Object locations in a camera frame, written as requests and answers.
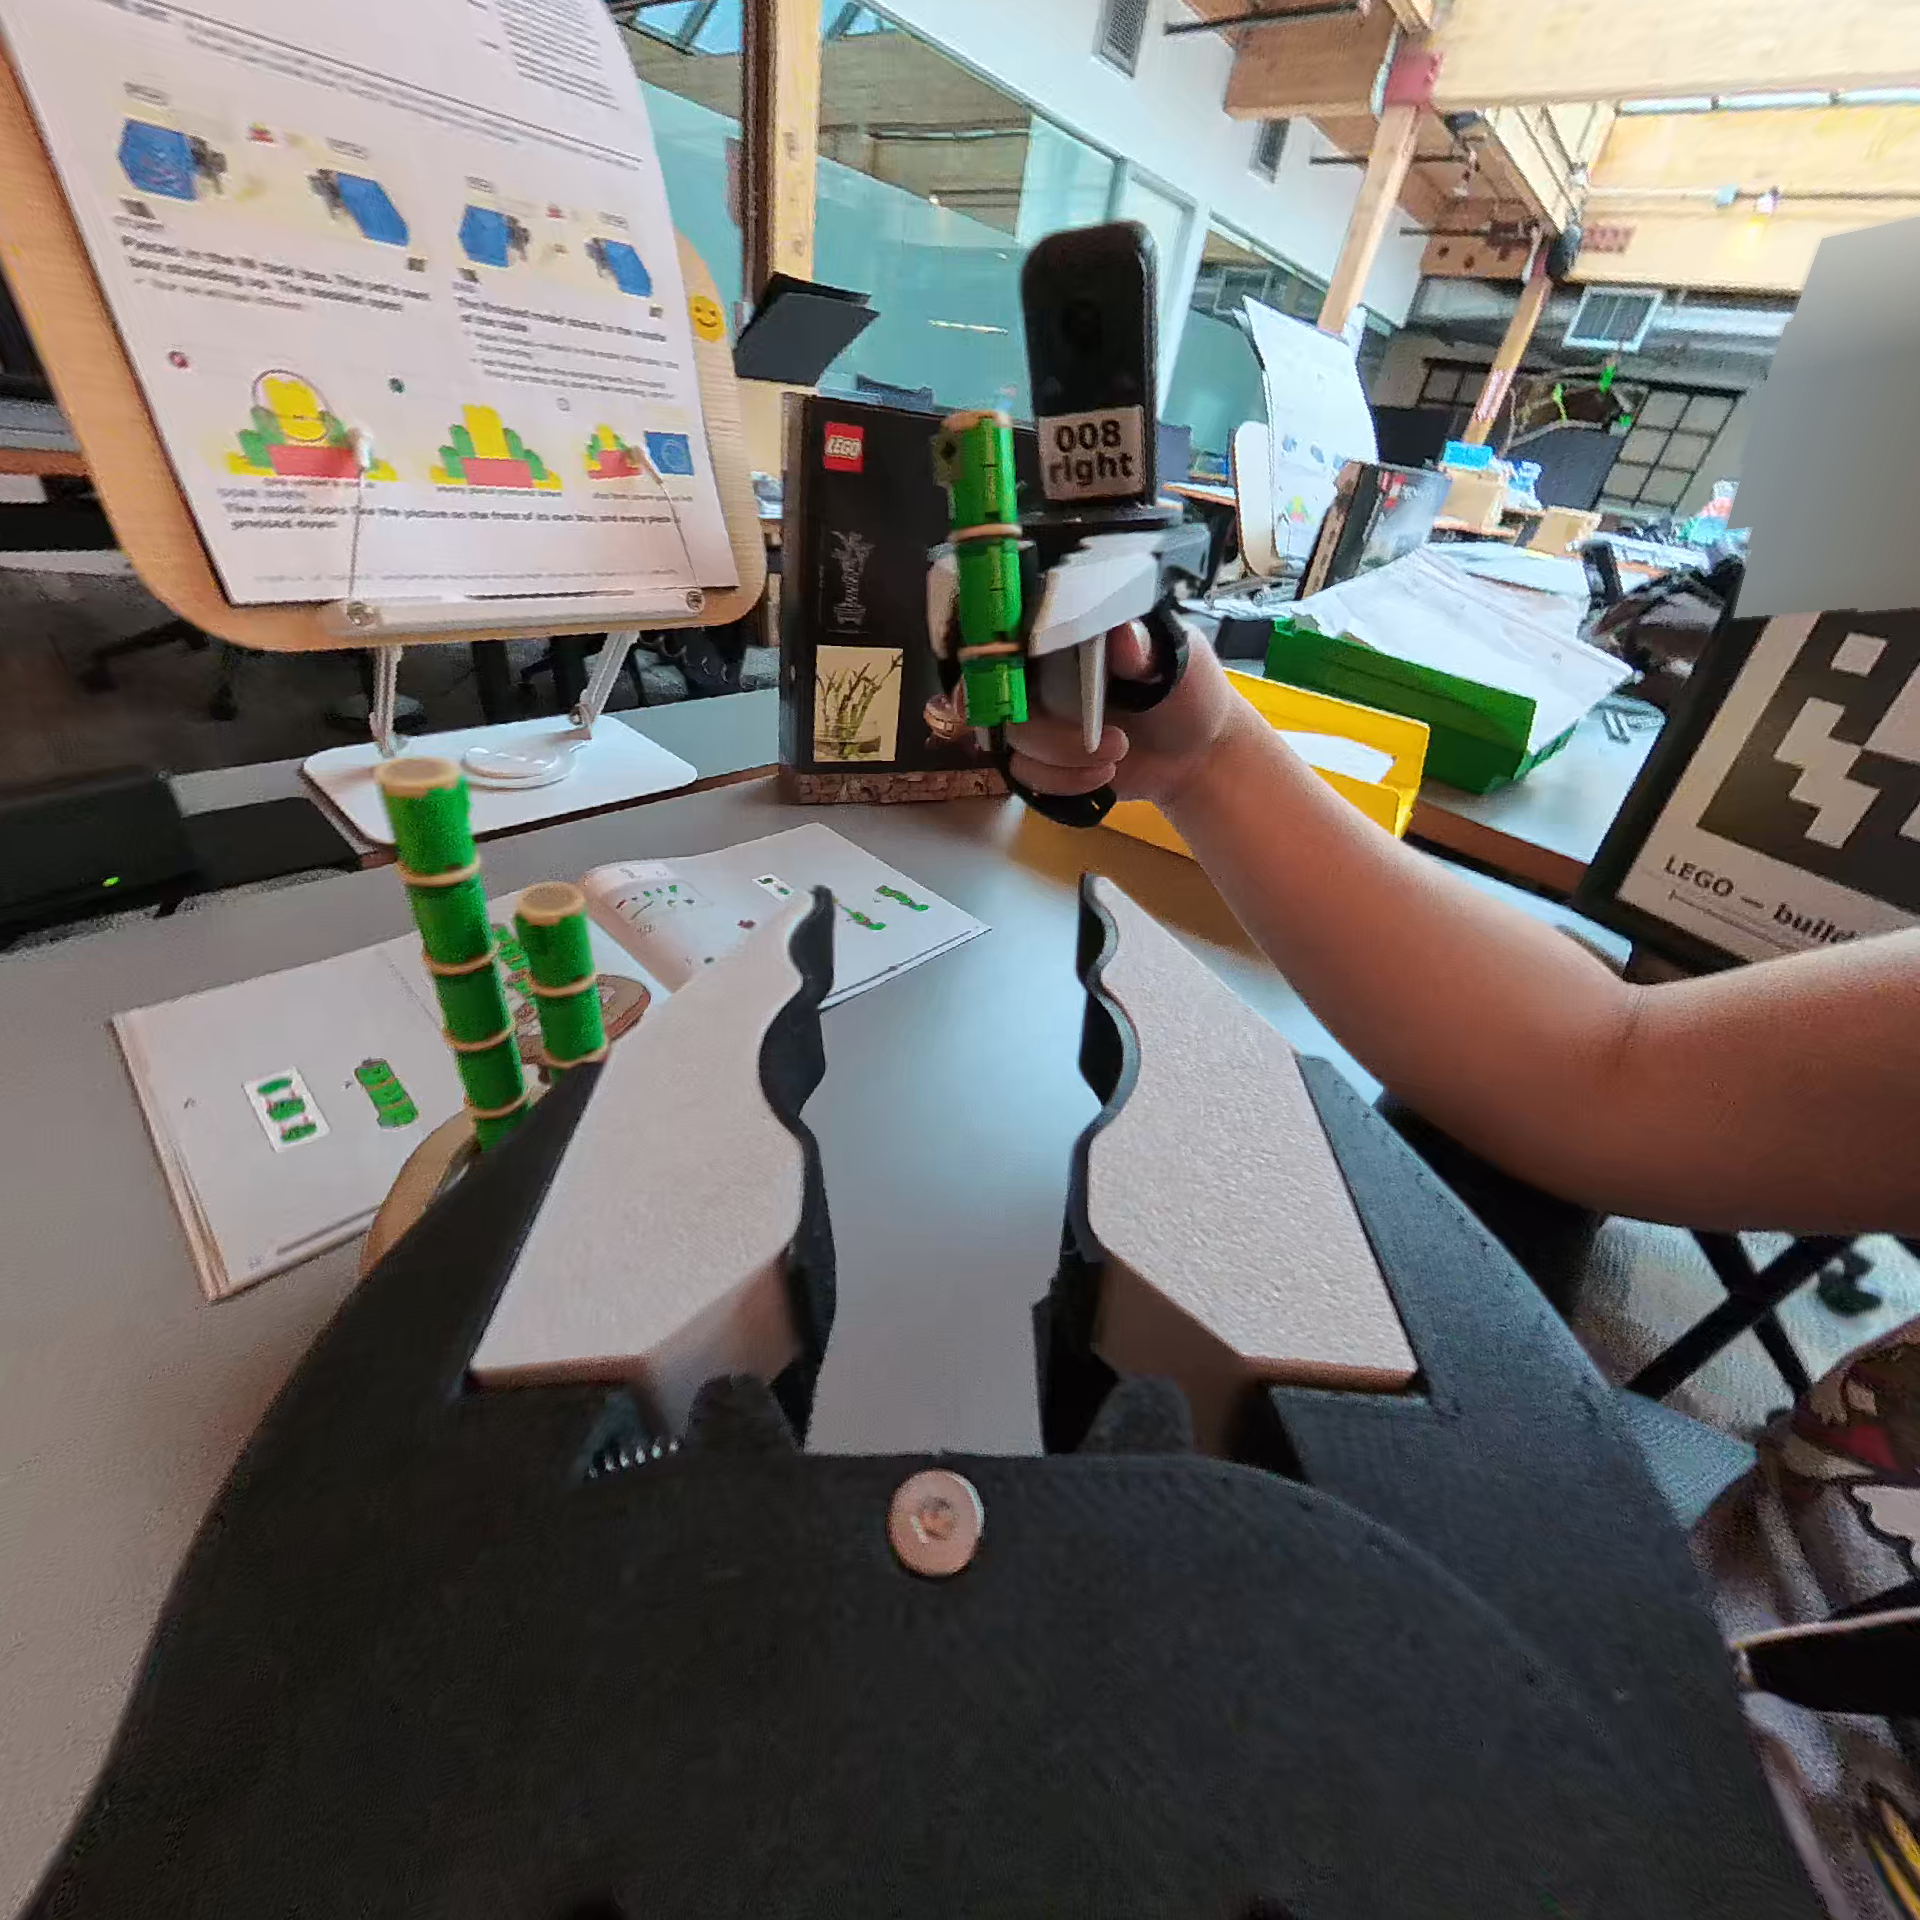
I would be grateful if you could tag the short green brick bamboo stalk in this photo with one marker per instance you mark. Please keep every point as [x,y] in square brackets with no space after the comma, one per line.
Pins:
[562,975]

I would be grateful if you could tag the black toy set box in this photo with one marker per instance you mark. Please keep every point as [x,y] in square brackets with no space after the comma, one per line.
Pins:
[856,570]
[1373,525]

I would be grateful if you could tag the black angled panel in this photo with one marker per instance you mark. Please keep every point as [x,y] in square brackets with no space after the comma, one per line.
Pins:
[802,331]

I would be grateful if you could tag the instruction sheet on stand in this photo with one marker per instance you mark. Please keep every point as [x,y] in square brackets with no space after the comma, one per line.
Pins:
[105,451]

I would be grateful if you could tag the person's patterned clothing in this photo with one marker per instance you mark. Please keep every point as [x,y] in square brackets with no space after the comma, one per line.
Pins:
[1845,1471]

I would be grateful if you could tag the person's right forearm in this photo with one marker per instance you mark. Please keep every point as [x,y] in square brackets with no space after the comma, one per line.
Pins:
[1500,1019]

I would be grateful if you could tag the green plastic bin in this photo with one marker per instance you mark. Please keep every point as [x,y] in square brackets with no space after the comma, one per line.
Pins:
[1394,690]

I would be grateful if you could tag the person's right hand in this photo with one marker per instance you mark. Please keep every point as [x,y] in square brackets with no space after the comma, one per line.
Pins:
[1162,751]

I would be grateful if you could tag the grey desk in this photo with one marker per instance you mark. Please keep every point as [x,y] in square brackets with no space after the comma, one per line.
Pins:
[932,1080]

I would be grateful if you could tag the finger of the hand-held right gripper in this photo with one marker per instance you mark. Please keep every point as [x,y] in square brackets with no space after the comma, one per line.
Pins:
[940,586]
[1102,586]

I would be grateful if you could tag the yellow smiley sticker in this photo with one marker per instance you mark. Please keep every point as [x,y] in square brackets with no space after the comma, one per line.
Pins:
[708,315]

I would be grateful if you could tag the white paper sheets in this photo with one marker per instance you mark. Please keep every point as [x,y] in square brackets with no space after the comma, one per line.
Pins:
[1470,615]

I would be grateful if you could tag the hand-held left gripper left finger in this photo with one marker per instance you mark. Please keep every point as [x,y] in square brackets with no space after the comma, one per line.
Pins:
[662,1201]

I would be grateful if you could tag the printed instruction sheet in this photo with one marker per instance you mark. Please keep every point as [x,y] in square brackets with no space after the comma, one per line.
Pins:
[450,389]

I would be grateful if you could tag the white instruction booklet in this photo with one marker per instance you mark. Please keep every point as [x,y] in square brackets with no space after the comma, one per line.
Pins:
[225,1142]

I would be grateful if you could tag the tall green brick bamboo stalk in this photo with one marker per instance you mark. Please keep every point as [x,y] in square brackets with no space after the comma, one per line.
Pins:
[450,931]

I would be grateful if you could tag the black device with green light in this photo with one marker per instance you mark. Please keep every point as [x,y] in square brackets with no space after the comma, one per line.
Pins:
[90,839]

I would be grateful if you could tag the white book stand base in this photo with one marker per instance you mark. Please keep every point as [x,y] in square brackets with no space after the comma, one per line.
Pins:
[615,773]

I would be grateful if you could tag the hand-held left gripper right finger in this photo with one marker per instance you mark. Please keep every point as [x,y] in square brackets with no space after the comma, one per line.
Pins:
[1231,1201]

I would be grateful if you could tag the yellow plastic bin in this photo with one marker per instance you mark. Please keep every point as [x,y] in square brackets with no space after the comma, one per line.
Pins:
[1389,787]

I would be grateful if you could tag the white background instruction sheet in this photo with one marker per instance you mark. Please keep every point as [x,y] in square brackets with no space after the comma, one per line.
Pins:
[1312,405]

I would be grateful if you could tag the black and white marker sign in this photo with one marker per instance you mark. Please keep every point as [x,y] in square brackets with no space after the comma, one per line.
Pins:
[1800,810]

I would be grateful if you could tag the round tan model base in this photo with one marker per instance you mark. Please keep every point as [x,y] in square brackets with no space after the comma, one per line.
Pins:
[405,1193]

